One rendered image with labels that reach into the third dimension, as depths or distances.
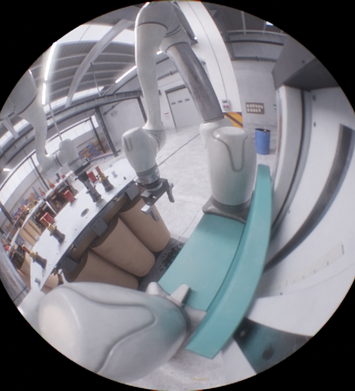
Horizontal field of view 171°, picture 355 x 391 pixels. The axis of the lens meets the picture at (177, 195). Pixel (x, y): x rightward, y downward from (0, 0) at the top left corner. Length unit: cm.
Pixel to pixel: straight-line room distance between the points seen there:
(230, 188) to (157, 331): 34
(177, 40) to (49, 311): 70
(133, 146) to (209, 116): 30
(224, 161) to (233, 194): 10
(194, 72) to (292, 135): 40
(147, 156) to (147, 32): 43
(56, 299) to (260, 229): 24
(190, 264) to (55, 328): 33
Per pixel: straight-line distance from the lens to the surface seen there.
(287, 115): 21
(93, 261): 116
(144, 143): 40
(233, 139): 31
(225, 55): 532
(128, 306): 15
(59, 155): 81
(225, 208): 41
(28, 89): 48
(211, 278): 34
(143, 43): 44
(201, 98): 49
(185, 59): 54
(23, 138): 940
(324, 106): 18
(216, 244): 38
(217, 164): 32
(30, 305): 30
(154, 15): 49
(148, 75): 43
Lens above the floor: 170
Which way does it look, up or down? 38 degrees down
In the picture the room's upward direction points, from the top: 18 degrees counter-clockwise
